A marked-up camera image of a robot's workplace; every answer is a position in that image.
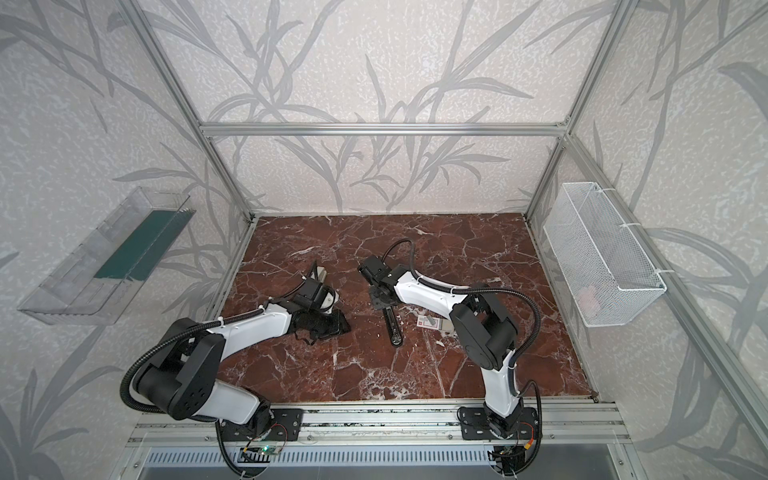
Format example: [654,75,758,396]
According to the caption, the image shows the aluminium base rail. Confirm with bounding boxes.
[110,398,646,480]

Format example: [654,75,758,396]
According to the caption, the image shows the green circuit board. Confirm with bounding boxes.
[240,444,283,463]

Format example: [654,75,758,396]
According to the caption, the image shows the pink object in basket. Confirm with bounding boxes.
[576,285,601,318]

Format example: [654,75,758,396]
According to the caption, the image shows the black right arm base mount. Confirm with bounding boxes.
[457,404,539,442]

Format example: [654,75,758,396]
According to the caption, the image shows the aluminium frame profiles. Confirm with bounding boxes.
[117,1,767,448]

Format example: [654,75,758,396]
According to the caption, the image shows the white wire mesh basket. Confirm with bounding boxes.
[543,182,667,328]

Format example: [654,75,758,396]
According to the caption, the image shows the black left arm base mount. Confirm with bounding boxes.
[221,408,304,442]

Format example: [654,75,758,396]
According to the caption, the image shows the clear plastic wall tray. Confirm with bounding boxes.
[18,187,196,326]

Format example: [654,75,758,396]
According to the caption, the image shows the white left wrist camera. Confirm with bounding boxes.
[318,287,338,312]

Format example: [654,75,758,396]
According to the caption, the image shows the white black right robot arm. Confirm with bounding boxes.
[358,238,542,438]

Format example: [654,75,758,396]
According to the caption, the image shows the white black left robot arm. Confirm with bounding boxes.
[119,264,351,435]

